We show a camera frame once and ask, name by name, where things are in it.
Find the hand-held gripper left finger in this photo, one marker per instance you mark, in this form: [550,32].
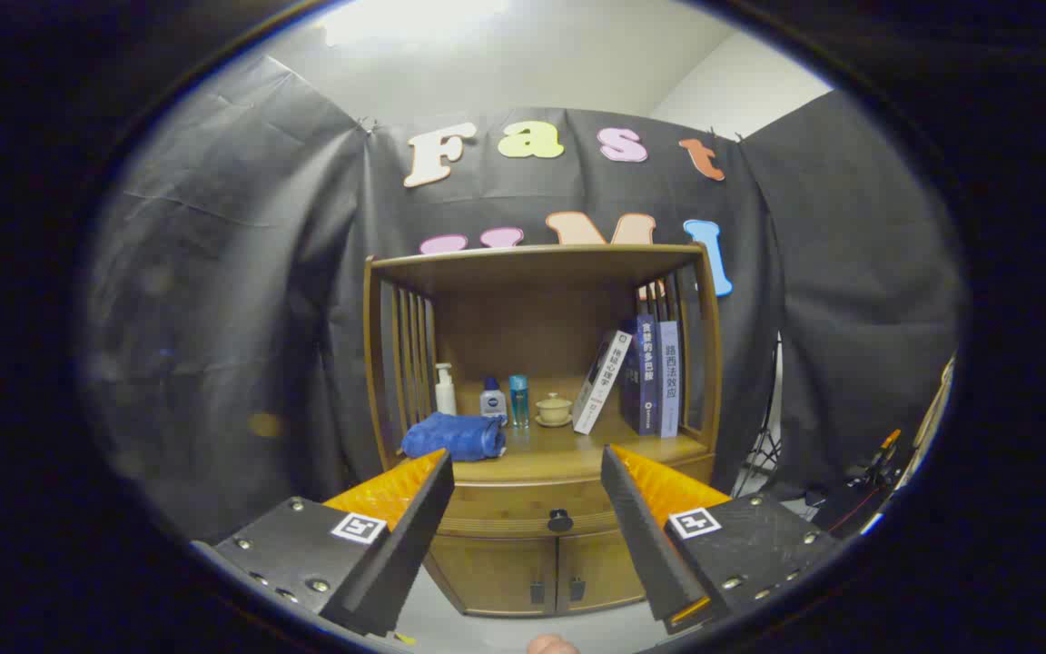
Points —
[405,545]

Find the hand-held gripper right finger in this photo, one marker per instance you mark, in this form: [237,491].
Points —
[641,536]

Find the wooden drawer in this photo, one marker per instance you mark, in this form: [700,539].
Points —
[523,504]

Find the wooden cabinet door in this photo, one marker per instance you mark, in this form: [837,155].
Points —
[496,572]
[596,568]

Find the wooden countertop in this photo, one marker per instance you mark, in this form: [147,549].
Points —
[559,451]

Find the wooden cabinet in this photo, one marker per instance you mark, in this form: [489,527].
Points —
[532,336]

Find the folded blue towel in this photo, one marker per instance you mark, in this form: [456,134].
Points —
[450,436]

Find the black tripod stand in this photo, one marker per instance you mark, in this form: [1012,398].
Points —
[764,445]

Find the beige lidded teacup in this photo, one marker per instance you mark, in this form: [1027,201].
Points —
[554,409]

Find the white pump bottle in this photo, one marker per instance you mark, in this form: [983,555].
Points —
[445,395]

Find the white book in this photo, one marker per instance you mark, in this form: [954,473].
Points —
[600,386]

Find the light purple book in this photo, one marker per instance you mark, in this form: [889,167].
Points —
[669,381]

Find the dark blue book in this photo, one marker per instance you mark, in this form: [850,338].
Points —
[643,372]

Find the white bottle with blue cap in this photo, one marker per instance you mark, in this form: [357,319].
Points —
[492,404]

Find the clear blue bottle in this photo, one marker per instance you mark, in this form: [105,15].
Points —
[519,400]

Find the black device with orange part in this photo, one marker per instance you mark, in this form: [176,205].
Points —
[859,500]

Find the black backdrop cloth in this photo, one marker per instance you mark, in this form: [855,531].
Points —
[214,318]

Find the beige cloth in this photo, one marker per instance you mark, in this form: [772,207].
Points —
[936,409]

